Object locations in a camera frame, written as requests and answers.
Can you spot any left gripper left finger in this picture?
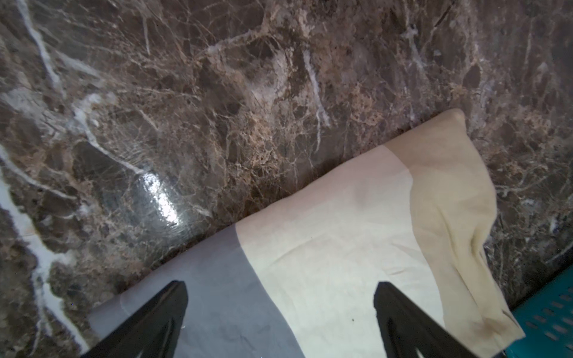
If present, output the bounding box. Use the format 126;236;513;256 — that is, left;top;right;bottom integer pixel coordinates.
83;280;188;358

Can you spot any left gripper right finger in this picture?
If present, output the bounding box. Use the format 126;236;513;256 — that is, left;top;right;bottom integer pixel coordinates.
374;282;474;358

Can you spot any beige grey pillowcase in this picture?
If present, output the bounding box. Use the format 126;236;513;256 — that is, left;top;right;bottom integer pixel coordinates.
89;109;524;357

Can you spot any teal plastic basket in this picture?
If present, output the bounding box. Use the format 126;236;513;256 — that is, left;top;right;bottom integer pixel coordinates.
505;267;572;358

